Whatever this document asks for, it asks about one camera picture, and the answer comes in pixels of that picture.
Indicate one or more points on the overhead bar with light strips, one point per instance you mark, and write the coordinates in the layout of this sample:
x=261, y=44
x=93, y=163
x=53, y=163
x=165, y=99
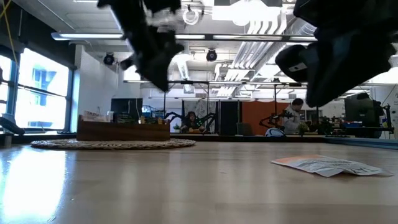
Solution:
x=209, y=37

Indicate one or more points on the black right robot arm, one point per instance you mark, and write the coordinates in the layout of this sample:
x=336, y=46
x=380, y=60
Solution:
x=348, y=12

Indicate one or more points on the black background desk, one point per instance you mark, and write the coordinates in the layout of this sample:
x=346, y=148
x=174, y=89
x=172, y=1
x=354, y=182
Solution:
x=357, y=130

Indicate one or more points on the black aluminium table frame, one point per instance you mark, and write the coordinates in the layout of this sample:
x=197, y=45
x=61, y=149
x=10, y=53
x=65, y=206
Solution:
x=242, y=137

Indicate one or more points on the wooden tea organizer box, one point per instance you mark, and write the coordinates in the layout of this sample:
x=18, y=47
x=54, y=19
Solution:
x=124, y=133

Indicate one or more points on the white ceiling fixture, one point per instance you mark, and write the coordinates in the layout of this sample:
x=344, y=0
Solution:
x=236, y=14

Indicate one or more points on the large window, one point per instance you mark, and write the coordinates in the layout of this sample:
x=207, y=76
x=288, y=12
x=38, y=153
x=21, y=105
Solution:
x=40, y=105

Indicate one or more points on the person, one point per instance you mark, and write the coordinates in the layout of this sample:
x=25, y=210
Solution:
x=292, y=119

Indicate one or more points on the small background plant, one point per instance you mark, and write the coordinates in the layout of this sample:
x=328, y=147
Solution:
x=302, y=127

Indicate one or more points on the black desk monitor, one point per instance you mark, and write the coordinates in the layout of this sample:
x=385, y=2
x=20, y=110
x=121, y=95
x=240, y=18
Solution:
x=359, y=109

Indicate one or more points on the black round ceiling spotlight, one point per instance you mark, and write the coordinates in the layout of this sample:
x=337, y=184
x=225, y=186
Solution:
x=211, y=55
x=109, y=59

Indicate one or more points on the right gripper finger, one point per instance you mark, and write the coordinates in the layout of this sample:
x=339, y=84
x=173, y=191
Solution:
x=320, y=91
x=348, y=84

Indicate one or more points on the black wall monitor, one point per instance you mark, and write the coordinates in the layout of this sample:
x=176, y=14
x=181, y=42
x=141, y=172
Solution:
x=126, y=105

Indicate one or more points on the round woven placemat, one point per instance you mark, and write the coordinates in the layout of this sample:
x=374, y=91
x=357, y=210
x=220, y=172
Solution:
x=102, y=144

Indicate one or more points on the black partition panel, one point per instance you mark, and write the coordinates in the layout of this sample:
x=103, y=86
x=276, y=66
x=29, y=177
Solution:
x=229, y=116

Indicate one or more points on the orange partition panel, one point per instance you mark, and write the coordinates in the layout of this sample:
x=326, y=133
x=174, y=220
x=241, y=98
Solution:
x=255, y=113

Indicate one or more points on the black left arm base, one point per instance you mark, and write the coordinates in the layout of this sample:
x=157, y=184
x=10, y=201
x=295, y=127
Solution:
x=9, y=124

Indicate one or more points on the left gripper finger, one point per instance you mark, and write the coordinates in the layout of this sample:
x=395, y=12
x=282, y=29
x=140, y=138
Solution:
x=163, y=81
x=153, y=79

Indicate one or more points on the white blue round object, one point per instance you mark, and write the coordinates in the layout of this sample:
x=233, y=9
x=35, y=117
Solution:
x=274, y=132

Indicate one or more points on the black background rig frame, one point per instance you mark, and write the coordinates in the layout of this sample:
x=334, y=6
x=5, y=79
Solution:
x=207, y=93

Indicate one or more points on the black background robot arm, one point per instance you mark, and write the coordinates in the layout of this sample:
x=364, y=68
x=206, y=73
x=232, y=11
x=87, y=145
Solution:
x=209, y=117
x=171, y=115

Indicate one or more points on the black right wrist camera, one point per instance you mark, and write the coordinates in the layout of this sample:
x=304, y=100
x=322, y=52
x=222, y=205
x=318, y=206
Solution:
x=290, y=62

